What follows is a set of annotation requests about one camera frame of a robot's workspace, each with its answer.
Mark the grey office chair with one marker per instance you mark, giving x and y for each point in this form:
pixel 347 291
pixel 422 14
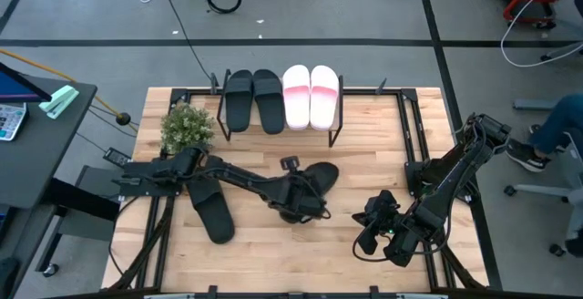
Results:
pixel 546 192

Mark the green potted plant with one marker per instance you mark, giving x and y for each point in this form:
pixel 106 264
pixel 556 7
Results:
pixel 187 128

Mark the mint green stapler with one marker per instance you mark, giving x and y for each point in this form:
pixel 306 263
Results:
pixel 59 100

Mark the wooden shelf with black frame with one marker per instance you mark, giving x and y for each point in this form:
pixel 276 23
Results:
pixel 341 103

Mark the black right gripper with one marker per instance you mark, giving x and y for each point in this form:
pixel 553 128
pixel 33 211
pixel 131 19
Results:
pixel 398 244

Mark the grey calculator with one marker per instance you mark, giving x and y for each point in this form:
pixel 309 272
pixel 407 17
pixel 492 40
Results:
pixel 11 121

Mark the black power adapter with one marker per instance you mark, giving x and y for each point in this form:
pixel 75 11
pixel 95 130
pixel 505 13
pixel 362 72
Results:
pixel 117 157

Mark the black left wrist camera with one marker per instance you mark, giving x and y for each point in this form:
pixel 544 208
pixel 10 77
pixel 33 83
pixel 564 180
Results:
pixel 290 163

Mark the pink slide sandal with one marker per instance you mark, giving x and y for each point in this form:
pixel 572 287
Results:
pixel 296 103
pixel 324 103

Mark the black slide sandal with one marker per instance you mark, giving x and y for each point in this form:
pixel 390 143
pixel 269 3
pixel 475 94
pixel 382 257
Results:
pixel 239 103
pixel 214 217
pixel 269 105
pixel 324 175

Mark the person's shoe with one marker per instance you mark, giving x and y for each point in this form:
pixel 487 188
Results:
pixel 524 155

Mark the black metal rig frame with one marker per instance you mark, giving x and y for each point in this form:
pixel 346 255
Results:
pixel 408 94

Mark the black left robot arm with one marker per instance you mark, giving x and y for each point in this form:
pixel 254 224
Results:
pixel 237 178

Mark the person's leg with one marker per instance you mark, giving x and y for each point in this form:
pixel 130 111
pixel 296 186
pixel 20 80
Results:
pixel 560 121

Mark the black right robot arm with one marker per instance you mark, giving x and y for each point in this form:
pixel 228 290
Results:
pixel 455 171

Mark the black side desk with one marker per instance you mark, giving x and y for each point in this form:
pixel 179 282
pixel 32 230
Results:
pixel 41 153

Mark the dark computer monitor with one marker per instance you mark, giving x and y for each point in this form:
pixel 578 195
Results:
pixel 18 89

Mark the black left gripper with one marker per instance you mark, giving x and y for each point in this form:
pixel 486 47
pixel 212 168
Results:
pixel 298 198

